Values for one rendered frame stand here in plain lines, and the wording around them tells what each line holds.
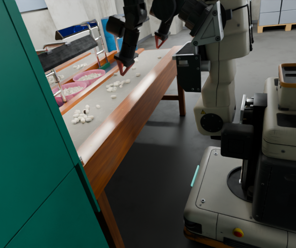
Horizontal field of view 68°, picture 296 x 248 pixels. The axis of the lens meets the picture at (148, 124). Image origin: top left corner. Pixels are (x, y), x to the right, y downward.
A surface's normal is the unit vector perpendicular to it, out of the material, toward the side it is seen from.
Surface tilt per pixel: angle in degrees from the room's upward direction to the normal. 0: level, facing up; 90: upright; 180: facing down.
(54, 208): 90
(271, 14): 90
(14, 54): 90
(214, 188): 0
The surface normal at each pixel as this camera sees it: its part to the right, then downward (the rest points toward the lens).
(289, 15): -0.37, 0.53
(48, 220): 0.93, 0.06
